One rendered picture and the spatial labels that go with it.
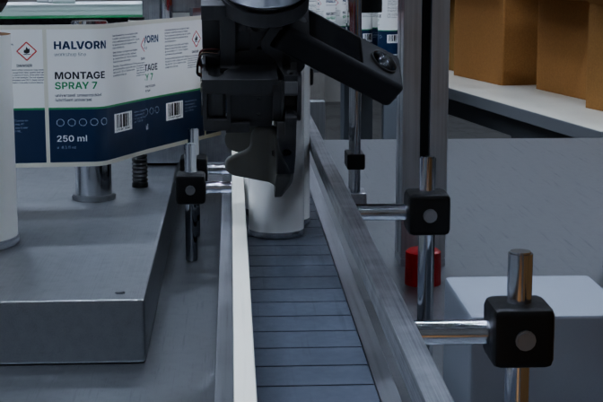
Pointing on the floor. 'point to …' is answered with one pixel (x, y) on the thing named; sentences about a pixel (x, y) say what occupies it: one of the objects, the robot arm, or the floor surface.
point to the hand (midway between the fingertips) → (285, 182)
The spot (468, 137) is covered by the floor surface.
